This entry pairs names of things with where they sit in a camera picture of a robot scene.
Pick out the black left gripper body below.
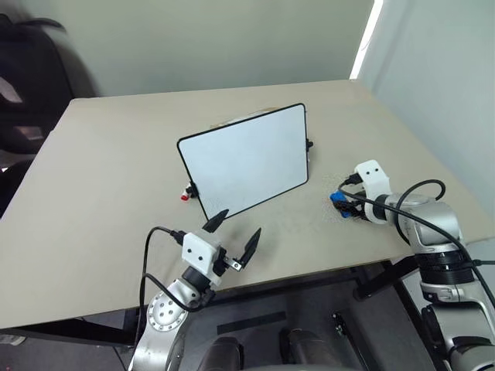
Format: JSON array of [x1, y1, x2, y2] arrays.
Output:
[[213, 246, 244, 277]]

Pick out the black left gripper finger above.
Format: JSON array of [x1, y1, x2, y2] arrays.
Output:
[[203, 209, 230, 234], [238, 227, 263, 271]]

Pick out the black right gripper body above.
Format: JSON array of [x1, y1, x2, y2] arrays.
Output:
[[347, 192, 369, 222]]

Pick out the red and white clip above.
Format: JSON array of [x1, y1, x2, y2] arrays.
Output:
[[180, 181, 198, 202]]

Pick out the black floor tape strip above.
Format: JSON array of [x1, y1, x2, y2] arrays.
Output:
[[216, 310, 288, 336]]

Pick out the dark rounded shape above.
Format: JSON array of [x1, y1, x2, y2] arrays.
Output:
[[278, 327, 351, 371], [207, 335, 245, 371]]

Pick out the thin black rod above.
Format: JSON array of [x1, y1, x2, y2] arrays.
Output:
[[331, 311, 369, 371]]

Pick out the black chair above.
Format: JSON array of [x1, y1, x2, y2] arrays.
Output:
[[0, 13, 98, 220]]

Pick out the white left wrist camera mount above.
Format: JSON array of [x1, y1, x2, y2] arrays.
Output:
[[181, 230, 227, 289]]

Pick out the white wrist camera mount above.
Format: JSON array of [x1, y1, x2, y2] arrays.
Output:
[[181, 230, 227, 289], [354, 158, 392, 226]]

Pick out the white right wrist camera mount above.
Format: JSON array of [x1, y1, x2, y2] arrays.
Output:
[[354, 158, 392, 226]]

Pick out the whiteboard with black frame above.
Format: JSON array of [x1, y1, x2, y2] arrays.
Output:
[[176, 103, 310, 220]]

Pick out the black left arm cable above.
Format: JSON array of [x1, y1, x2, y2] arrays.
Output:
[[136, 226, 203, 349]]

